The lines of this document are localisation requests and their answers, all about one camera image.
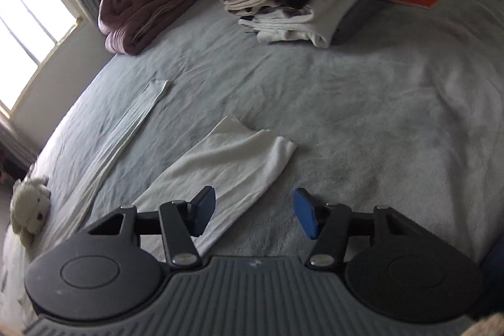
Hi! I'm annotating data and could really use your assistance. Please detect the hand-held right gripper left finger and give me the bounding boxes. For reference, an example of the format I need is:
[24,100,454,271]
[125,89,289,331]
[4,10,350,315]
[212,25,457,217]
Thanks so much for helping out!
[84,185,216,269]

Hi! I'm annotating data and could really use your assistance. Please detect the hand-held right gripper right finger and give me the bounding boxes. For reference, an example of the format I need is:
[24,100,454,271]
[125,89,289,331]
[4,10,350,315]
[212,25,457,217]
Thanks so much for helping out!
[293,187,417,269]

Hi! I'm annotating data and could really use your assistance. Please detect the white pants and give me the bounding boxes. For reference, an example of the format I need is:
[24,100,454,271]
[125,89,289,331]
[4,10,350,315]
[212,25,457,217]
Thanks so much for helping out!
[39,78,297,258]

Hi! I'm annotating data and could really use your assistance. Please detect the white plush dog toy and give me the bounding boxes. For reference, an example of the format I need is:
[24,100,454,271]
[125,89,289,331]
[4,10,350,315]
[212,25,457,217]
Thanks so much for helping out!
[10,176,52,246]

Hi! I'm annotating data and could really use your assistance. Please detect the pink folded quilt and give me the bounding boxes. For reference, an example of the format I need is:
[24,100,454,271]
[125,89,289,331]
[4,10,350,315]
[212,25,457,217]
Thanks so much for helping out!
[98,0,205,56]

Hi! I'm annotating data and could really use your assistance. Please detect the window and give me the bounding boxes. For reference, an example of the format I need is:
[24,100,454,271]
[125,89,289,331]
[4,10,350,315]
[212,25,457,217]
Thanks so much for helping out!
[0,0,77,112]

